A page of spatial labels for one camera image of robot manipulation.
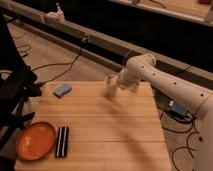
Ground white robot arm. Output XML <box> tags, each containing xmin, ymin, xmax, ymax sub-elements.
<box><xmin>117</xmin><ymin>53</ymin><xmax>213</xmax><ymax>171</ymax></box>

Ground small clear bottle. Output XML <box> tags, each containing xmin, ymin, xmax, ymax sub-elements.
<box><xmin>130</xmin><ymin>83</ymin><xmax>140</xmax><ymax>93</ymax></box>

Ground blue power box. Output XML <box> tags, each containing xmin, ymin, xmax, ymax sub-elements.
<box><xmin>169</xmin><ymin>100</ymin><xmax>187</xmax><ymax>117</ymax></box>

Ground blue sponge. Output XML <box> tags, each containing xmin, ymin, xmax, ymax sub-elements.
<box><xmin>53</xmin><ymin>83</ymin><xmax>72</xmax><ymax>98</ymax></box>

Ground black white striped block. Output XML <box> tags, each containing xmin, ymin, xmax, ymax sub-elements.
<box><xmin>55</xmin><ymin>126</ymin><xmax>69</xmax><ymax>158</ymax></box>

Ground orange plate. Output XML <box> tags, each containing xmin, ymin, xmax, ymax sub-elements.
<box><xmin>16</xmin><ymin>122</ymin><xmax>56</xmax><ymax>161</ymax></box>

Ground grey metal rail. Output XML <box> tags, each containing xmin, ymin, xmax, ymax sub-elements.
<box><xmin>0</xmin><ymin>0</ymin><xmax>213</xmax><ymax>89</ymax></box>

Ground black cable left floor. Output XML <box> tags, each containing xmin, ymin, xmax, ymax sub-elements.
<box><xmin>13</xmin><ymin>35</ymin><xmax>90</xmax><ymax>85</ymax></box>

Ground black floor cable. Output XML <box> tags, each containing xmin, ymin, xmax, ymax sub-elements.
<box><xmin>159</xmin><ymin>106</ymin><xmax>208</xmax><ymax>171</ymax></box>

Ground white clamp on rail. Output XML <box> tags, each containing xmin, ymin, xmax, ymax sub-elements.
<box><xmin>46</xmin><ymin>4</ymin><xmax>65</xmax><ymax>22</ymax></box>

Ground black chair frame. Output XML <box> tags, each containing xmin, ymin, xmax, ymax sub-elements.
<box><xmin>0</xmin><ymin>13</ymin><xmax>44</xmax><ymax>171</ymax></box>

